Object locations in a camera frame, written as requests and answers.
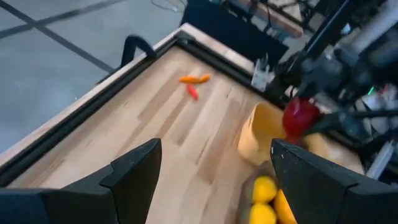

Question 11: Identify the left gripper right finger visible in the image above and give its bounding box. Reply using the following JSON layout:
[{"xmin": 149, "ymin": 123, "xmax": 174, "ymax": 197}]
[{"xmin": 270, "ymin": 138, "xmax": 398, "ymax": 224}]

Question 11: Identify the red chili pepper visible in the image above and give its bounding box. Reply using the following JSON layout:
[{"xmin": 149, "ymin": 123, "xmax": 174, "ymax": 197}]
[{"xmin": 186, "ymin": 83, "xmax": 200, "ymax": 101}]

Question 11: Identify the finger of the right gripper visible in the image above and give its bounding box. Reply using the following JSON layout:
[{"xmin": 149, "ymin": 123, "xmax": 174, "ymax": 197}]
[
  {"xmin": 297, "ymin": 57, "xmax": 346, "ymax": 99},
  {"xmin": 303, "ymin": 110, "xmax": 353, "ymax": 138}
]

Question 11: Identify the black table frame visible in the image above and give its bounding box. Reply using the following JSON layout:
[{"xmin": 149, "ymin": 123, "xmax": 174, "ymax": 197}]
[{"xmin": 0, "ymin": 30, "xmax": 292, "ymax": 188}]

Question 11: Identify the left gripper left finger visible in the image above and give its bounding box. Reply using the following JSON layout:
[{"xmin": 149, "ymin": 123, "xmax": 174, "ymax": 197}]
[{"xmin": 0, "ymin": 138, "xmax": 163, "ymax": 224}]

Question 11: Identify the clear grey plastic bin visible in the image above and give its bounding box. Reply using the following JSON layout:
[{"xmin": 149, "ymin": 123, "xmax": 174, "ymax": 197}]
[{"xmin": 235, "ymin": 160, "xmax": 282, "ymax": 224}]

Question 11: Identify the white mounting bracket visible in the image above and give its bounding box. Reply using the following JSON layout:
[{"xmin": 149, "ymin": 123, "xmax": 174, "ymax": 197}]
[{"xmin": 251, "ymin": 55, "xmax": 270, "ymax": 93}]

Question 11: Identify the yellow plastic basket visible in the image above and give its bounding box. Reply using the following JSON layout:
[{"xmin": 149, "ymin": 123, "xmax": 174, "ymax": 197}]
[{"xmin": 237, "ymin": 101, "xmax": 365, "ymax": 175}]

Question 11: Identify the black table edge clamp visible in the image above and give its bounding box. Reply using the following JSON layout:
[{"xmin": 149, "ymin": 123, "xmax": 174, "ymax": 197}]
[{"xmin": 119, "ymin": 34, "xmax": 158, "ymax": 68}]

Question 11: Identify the dark red apple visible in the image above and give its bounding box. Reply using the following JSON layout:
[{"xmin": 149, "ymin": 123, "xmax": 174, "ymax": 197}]
[{"xmin": 281, "ymin": 96, "xmax": 322, "ymax": 144}]

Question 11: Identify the orange carrot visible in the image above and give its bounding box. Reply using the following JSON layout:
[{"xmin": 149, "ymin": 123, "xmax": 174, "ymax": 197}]
[{"xmin": 178, "ymin": 73, "xmax": 212, "ymax": 85}]

